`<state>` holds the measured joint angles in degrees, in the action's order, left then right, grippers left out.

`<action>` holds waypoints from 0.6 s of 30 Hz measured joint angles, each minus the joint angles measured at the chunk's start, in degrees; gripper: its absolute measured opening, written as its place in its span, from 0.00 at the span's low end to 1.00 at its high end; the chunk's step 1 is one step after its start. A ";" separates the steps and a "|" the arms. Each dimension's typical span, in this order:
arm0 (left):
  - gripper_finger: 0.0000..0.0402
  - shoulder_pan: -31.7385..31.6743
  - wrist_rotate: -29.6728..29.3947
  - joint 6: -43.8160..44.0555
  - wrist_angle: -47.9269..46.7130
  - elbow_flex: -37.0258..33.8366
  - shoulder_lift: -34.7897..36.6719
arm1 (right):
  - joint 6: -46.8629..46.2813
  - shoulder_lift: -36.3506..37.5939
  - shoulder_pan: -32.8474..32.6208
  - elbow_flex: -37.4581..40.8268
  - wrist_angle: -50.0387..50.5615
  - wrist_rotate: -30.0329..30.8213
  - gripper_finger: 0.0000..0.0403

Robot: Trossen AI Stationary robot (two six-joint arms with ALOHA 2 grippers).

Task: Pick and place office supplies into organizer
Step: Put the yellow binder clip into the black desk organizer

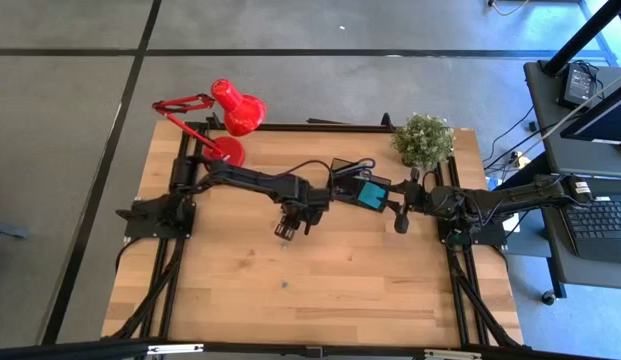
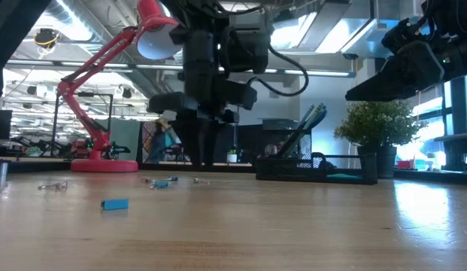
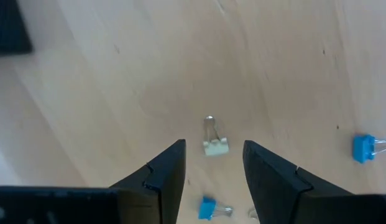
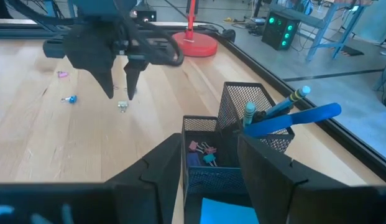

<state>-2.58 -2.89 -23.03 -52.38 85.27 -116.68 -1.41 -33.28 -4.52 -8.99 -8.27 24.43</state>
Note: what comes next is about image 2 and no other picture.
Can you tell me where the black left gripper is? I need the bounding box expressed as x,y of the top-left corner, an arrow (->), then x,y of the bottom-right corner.
147,91 -> 235,168

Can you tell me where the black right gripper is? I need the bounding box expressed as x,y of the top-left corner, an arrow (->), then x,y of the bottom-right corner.
344,32 -> 467,103

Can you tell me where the black mesh desk organizer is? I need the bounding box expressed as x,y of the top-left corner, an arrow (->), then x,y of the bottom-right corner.
255,129 -> 378,185

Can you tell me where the black partition panel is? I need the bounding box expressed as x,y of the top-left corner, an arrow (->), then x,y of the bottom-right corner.
236,123 -> 264,164

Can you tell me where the colourful patchwork panel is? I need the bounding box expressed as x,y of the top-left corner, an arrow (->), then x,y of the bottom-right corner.
141,118 -> 181,163

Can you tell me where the green potted plant black pot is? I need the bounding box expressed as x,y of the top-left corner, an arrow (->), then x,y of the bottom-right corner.
332,98 -> 426,180

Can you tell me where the black metal column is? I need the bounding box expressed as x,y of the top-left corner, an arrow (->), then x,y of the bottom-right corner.
434,75 -> 467,172

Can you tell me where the red desk lamp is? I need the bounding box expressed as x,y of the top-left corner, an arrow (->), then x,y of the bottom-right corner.
56,0 -> 181,173

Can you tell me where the silver binder clip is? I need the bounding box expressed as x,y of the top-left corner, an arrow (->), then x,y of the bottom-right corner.
37,181 -> 69,191

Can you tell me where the black monitor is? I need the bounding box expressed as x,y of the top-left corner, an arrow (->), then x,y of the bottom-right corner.
0,109 -> 14,141

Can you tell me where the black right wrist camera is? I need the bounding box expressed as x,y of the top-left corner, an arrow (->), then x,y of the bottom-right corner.
381,17 -> 426,50

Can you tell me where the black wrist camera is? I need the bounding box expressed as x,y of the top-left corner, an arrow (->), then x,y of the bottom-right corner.
381,17 -> 426,50
214,79 -> 259,111

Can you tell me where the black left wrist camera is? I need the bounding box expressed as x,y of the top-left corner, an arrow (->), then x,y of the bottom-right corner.
214,79 -> 259,111

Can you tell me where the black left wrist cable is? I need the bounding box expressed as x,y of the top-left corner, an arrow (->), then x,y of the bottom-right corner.
247,44 -> 310,98

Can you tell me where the black aluminium table frame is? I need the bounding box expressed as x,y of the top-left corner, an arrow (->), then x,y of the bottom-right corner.
0,160 -> 467,186

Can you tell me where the black ceiling camera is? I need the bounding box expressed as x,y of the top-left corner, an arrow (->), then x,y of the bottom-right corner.
32,27 -> 62,50

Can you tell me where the silver metal post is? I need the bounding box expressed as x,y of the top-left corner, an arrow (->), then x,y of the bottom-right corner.
0,159 -> 11,188

